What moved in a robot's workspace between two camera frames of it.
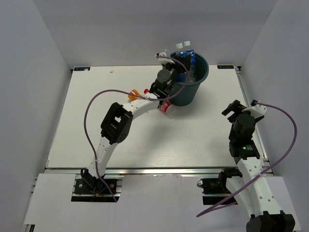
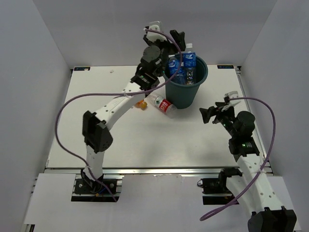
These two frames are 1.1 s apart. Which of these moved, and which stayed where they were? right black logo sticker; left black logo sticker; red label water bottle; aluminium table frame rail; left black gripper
Moved: left black gripper
Stayed: left black logo sticker; aluminium table frame rail; right black logo sticker; red label water bottle
